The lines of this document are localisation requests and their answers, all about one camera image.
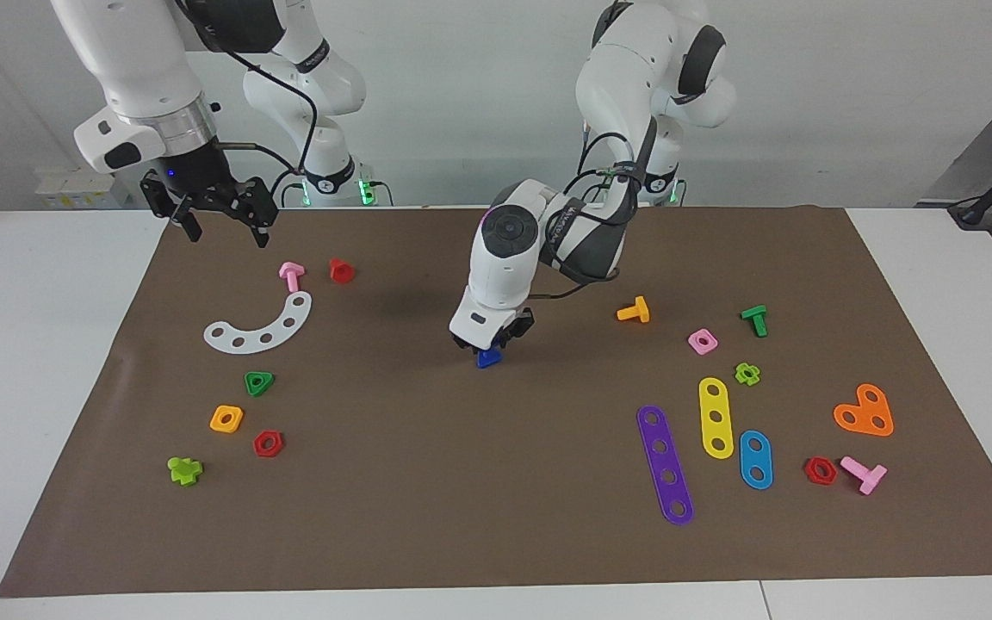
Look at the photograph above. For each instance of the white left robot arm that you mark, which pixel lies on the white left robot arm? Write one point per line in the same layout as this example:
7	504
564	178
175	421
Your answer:
505	275

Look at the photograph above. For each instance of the blue triangle-head screw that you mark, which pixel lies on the blue triangle-head screw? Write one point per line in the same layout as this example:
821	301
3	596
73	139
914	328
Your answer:
487	363

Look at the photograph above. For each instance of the red hexagon-head screw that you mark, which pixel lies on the red hexagon-head screw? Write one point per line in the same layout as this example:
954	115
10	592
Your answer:
341	272

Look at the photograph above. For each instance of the blue two-hole strip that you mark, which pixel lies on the blue two-hole strip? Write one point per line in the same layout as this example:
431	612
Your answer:
755	461

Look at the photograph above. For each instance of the light green cross-head screw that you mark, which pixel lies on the light green cross-head screw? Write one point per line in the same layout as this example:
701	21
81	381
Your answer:
182	472

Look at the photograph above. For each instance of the pink square nut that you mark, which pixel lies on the pink square nut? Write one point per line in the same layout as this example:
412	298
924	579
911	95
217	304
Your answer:
693	338

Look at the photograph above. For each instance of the brown table mat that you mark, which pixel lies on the brown table mat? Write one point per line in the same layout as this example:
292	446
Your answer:
461	474

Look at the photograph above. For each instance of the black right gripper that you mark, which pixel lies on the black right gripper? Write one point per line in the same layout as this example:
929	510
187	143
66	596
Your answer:
203	185

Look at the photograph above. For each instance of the orange plastic screw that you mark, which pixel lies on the orange plastic screw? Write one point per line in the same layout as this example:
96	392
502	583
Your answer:
638	312

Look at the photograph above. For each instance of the yellow three-hole strip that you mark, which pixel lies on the yellow three-hole strip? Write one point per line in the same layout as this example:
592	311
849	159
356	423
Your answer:
715	405

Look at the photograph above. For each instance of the green triangle nut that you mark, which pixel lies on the green triangle nut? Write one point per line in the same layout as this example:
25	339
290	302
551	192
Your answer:
248	377

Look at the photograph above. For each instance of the orange square nut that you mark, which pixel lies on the orange square nut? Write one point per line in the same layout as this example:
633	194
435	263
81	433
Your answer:
217	424

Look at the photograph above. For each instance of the light green cross nut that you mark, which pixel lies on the light green cross nut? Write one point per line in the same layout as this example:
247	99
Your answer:
741	377

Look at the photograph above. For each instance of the red hexagon nut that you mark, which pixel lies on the red hexagon nut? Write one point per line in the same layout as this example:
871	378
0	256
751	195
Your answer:
810	472
259	446

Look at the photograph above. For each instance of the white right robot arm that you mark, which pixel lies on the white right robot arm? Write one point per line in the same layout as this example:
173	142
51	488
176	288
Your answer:
134	52

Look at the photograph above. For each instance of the white curved five-hole strip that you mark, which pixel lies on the white curved five-hole strip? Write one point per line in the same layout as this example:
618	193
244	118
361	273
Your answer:
277	331

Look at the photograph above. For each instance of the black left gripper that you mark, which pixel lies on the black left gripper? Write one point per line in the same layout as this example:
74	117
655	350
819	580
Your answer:
513	329

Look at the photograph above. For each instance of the dark green plastic screw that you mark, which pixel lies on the dark green plastic screw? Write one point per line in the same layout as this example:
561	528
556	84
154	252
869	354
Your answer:
759	323

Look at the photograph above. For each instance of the pink plastic screw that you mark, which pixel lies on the pink plastic screw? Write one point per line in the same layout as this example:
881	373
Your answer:
291	274
858	469

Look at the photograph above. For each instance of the orange heart-shaped plate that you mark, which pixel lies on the orange heart-shaped plate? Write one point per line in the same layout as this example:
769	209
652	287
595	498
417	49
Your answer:
863	412

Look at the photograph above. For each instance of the purple four-hole strip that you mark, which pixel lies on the purple four-hole strip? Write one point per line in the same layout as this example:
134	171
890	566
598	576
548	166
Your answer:
665	462

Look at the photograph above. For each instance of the white cardboard box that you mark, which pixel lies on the white cardboard box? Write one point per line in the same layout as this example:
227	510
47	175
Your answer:
74	191

